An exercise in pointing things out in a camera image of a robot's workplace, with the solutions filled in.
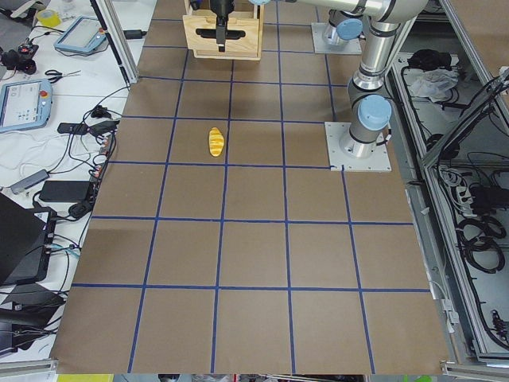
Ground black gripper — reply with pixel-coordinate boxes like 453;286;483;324
210;0;235;53

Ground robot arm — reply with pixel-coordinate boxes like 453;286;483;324
310;1;426;158
324;9;363;45

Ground wooden drawer cabinet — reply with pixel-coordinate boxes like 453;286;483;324
182;0;264;60

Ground toy bread loaf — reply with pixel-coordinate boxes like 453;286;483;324
208;127;225;158

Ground blue teach pendant far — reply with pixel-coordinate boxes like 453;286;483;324
53;16;107;56

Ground blue teach pendant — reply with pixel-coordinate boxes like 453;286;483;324
53;16;107;56
1;79;52;133

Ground black scissors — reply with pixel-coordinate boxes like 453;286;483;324
45;69;81;84

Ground yellow tape roll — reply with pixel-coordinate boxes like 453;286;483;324
36;9;61;28

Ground blue teach pendant near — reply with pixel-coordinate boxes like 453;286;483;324
1;79;52;133

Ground white crumpled cloth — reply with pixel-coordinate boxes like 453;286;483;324
409;69;459;102

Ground brown paper mat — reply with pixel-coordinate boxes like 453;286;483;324
52;1;448;375

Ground black power brick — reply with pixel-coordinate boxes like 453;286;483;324
39;181;91;202

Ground grey usb hub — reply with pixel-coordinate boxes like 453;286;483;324
10;170;49;195

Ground black laptop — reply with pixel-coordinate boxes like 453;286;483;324
1;195;56;286

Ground aluminium frame post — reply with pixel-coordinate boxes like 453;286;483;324
90;0;138;87

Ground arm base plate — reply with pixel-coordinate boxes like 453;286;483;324
312;20;363;55
324;122;391;173

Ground black cable bundle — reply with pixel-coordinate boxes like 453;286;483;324
455;218;508;275

